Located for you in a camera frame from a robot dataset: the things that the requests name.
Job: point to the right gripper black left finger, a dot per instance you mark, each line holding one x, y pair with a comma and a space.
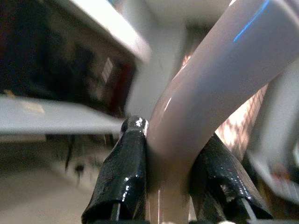
126, 168

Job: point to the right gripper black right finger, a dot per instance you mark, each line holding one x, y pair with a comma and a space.
224, 172

